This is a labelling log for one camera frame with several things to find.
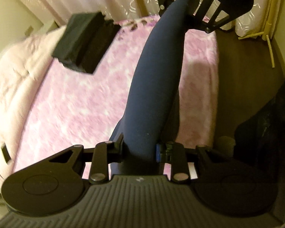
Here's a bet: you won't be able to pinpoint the navy blue garment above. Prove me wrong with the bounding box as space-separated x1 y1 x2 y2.
110 0 200 176

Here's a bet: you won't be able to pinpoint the person in black clothes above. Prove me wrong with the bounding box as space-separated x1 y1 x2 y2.
214 81 285 221

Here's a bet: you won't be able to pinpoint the stack of folded black clothes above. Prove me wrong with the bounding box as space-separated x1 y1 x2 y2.
52 11 121 74

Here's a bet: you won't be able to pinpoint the pink fleece blanket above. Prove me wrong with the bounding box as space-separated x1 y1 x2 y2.
13 16 218 171

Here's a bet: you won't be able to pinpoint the yellow cardboard strips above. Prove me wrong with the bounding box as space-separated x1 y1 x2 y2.
238 0 283 69

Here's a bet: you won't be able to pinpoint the black phone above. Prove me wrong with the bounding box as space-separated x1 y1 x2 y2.
1 143 12 164

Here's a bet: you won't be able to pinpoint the light pink comforter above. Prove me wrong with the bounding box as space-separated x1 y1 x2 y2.
0 26 66 188

